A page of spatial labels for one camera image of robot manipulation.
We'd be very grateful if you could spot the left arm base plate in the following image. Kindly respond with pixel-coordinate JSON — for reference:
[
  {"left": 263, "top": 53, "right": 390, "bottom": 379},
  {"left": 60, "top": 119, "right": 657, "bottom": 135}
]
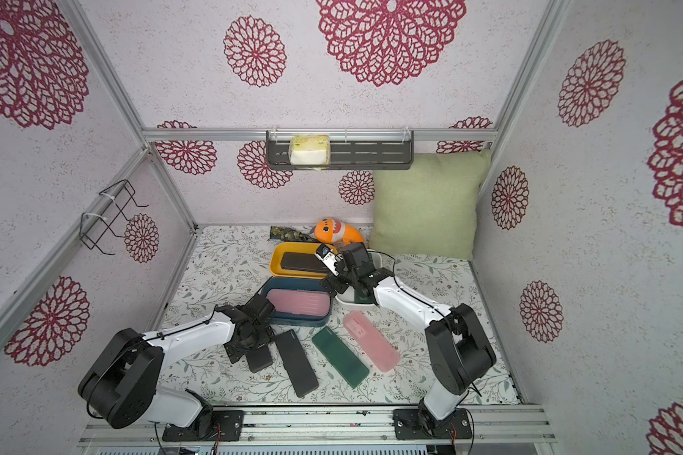
[{"left": 161, "top": 411, "right": 245, "bottom": 443}]

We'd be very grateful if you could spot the floral dark fabric pouch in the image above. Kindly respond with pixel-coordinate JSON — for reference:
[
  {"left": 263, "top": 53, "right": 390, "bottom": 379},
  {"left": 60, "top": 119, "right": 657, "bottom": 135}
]
[{"left": 269, "top": 226, "right": 317, "bottom": 243}]

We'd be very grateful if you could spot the white storage box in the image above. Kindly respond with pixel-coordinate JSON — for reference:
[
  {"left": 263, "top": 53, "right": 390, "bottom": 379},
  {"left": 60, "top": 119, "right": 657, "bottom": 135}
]
[{"left": 334, "top": 250, "right": 382, "bottom": 311}]

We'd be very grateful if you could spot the floral table mat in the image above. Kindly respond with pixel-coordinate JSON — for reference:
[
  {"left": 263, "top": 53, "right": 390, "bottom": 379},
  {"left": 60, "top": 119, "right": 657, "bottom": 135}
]
[{"left": 159, "top": 226, "right": 499, "bottom": 405}]

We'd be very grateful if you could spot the yellow storage box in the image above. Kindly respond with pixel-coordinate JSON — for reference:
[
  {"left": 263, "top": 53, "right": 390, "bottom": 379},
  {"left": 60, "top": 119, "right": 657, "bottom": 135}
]
[{"left": 269, "top": 242, "right": 329, "bottom": 280}]

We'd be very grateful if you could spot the aluminium front rail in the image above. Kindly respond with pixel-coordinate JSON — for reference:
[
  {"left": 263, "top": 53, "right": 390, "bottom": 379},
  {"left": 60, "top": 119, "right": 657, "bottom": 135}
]
[{"left": 75, "top": 405, "right": 557, "bottom": 453}]

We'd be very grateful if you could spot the yellow sponge in bag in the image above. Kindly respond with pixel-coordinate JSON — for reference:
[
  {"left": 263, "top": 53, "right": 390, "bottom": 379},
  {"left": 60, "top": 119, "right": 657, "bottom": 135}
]
[{"left": 288, "top": 135, "right": 331, "bottom": 166}]

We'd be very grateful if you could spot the green pencil case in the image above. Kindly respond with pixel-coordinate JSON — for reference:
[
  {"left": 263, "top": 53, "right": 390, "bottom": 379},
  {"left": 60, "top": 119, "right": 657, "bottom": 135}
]
[
  {"left": 312, "top": 327, "right": 369, "bottom": 389},
  {"left": 354, "top": 289, "right": 376, "bottom": 304}
]

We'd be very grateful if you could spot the grey wall shelf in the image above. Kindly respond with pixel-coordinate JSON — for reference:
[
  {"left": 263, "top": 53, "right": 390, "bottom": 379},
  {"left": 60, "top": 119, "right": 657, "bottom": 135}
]
[{"left": 266, "top": 130, "right": 415, "bottom": 171}]

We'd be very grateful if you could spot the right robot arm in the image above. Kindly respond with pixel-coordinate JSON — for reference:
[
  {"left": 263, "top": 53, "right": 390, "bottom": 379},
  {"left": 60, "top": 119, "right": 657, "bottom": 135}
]
[{"left": 315, "top": 243, "right": 497, "bottom": 428}]

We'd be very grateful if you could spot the green cushion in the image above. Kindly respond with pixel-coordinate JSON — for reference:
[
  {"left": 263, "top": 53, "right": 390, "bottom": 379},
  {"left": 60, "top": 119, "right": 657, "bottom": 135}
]
[{"left": 369, "top": 150, "right": 491, "bottom": 261}]

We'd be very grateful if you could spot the pink pencil case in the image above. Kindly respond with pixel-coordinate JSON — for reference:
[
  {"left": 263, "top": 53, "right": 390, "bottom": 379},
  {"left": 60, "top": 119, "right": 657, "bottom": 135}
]
[
  {"left": 267, "top": 288, "right": 331, "bottom": 318},
  {"left": 343, "top": 311, "right": 400, "bottom": 373}
]

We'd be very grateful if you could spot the green pencil case front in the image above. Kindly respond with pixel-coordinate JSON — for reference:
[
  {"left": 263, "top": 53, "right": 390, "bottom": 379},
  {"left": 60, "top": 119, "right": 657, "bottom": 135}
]
[{"left": 312, "top": 327, "right": 369, "bottom": 389}]

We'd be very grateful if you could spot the black wire wall rack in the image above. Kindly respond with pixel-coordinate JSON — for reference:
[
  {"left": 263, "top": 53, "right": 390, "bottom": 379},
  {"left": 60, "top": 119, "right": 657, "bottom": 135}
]
[{"left": 78, "top": 178, "right": 148, "bottom": 256}]

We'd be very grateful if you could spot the orange fish plush toy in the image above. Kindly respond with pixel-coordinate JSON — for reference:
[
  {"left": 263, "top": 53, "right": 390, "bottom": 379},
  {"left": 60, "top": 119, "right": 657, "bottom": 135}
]
[{"left": 313, "top": 218, "right": 364, "bottom": 248}]

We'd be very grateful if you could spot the black pencil case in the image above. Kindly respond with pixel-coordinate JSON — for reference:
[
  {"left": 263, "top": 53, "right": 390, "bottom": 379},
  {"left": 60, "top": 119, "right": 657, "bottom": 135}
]
[
  {"left": 274, "top": 330, "right": 319, "bottom": 398},
  {"left": 245, "top": 343, "right": 273, "bottom": 373},
  {"left": 281, "top": 251, "right": 328, "bottom": 275}
]

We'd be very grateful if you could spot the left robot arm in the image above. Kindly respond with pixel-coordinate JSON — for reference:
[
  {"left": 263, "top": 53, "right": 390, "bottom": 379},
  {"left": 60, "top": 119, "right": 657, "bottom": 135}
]
[{"left": 78, "top": 294, "right": 276, "bottom": 439}]

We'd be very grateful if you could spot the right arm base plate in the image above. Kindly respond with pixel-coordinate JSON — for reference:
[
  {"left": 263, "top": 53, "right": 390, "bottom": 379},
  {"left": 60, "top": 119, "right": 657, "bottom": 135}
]
[{"left": 393, "top": 402, "right": 474, "bottom": 440}]

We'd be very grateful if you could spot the teal storage box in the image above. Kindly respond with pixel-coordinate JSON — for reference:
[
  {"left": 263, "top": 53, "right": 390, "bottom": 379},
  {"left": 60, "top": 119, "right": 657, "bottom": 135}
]
[{"left": 261, "top": 277, "right": 333, "bottom": 327}]

